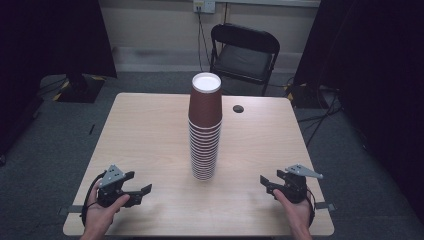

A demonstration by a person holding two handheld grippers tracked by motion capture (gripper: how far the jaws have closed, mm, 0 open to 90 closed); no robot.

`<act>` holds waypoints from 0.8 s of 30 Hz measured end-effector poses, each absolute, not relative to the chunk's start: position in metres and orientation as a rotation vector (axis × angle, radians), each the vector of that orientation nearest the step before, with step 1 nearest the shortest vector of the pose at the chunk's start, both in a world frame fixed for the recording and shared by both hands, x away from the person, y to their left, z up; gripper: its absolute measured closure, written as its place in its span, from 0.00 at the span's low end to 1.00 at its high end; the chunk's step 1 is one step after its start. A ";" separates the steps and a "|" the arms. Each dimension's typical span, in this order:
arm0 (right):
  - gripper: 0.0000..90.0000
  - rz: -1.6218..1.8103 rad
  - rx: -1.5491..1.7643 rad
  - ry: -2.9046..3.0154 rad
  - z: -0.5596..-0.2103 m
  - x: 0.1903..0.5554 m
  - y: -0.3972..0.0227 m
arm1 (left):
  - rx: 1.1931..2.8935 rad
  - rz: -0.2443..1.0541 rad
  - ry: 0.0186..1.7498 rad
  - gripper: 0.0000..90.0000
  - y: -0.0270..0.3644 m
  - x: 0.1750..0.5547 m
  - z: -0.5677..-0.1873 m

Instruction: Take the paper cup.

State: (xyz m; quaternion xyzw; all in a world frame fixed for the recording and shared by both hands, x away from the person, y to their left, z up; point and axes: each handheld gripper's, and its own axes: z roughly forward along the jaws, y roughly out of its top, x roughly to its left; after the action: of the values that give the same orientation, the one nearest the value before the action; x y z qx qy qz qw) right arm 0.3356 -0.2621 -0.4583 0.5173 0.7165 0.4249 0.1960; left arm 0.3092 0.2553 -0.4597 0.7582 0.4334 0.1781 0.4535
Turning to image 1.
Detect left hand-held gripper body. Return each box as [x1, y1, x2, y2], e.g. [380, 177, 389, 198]
[96, 164, 129, 208]

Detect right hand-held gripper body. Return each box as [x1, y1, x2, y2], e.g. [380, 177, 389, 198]
[281, 163, 324, 205]

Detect stack of brown paper cups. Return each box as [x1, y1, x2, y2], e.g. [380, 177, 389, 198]
[188, 118, 223, 182]

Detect person's right hand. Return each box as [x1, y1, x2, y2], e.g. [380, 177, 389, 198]
[272, 188, 315, 232]

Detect person's left hand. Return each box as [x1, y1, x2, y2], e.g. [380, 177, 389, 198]
[81, 180, 131, 235]

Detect grey tape strip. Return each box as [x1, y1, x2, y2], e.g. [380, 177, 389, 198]
[314, 201, 337, 212]
[57, 205, 85, 216]

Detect black stand base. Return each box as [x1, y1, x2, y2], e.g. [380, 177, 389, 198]
[285, 83, 336, 110]
[54, 73, 106, 104]

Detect black folding chair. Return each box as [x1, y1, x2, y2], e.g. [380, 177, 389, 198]
[209, 22, 281, 97]

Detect black curtain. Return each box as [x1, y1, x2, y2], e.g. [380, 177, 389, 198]
[0, 0, 118, 158]
[292, 0, 424, 214]

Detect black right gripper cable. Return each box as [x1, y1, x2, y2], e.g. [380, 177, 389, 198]
[305, 187, 317, 228]

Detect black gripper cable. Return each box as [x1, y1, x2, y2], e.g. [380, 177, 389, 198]
[305, 187, 317, 228]
[81, 171, 108, 228]

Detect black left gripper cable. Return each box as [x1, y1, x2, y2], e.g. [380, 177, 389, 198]
[81, 171, 108, 228]

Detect black floor cables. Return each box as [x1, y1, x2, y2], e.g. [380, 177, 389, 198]
[295, 85, 345, 148]

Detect black power cable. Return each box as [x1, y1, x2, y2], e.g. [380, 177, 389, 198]
[196, 11, 213, 73]

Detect white wall socket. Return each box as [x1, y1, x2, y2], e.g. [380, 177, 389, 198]
[193, 0, 217, 15]

